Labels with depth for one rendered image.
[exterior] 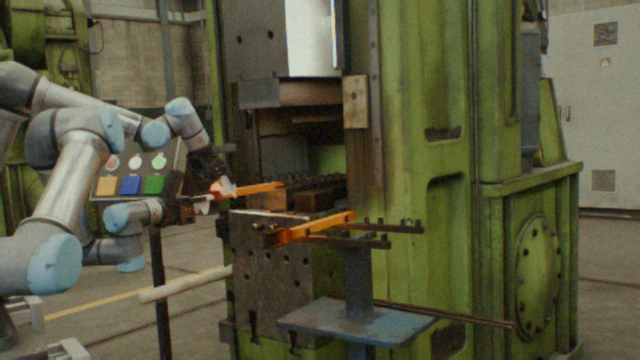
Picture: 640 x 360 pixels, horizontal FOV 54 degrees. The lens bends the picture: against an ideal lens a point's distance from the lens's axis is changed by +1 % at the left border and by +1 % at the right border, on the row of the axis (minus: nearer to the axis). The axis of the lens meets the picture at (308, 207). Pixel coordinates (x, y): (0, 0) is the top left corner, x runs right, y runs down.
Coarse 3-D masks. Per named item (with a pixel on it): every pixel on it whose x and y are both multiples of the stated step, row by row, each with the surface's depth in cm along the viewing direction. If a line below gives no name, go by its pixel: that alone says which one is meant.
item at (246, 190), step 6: (246, 186) 211; (252, 186) 211; (258, 186) 212; (264, 186) 214; (270, 186) 216; (204, 192) 196; (210, 192) 196; (216, 192) 197; (240, 192) 206; (246, 192) 208; (252, 192) 210; (258, 192) 212; (216, 198) 197; (222, 198) 200
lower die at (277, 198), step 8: (328, 176) 239; (336, 176) 242; (344, 176) 244; (288, 184) 222; (296, 184) 225; (304, 184) 224; (312, 184) 224; (320, 184) 228; (328, 184) 231; (336, 184) 235; (344, 184) 239; (264, 192) 220; (272, 192) 218; (280, 192) 215; (288, 192) 215; (296, 192) 218; (248, 200) 226; (256, 200) 223; (264, 200) 221; (272, 200) 218; (280, 200) 216; (256, 208) 224; (264, 208) 221; (288, 208) 215
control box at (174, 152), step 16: (128, 144) 245; (176, 144) 239; (128, 160) 242; (144, 160) 240; (176, 160) 237; (96, 176) 243; (112, 176) 241; (128, 176) 239; (144, 176) 237; (96, 192) 240
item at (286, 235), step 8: (328, 216) 191; (336, 216) 190; (352, 216) 197; (304, 224) 180; (312, 224) 179; (320, 224) 182; (328, 224) 186; (336, 224) 189; (264, 232) 165; (272, 232) 165; (280, 232) 168; (288, 232) 169; (296, 232) 173; (264, 240) 164; (272, 240) 166; (280, 240) 168; (288, 240) 170; (264, 248) 164; (272, 248) 165
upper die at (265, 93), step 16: (256, 80) 215; (272, 80) 210; (288, 80) 211; (304, 80) 218; (320, 80) 224; (336, 80) 231; (240, 96) 221; (256, 96) 216; (272, 96) 211; (288, 96) 212; (304, 96) 218; (320, 96) 225; (336, 96) 232
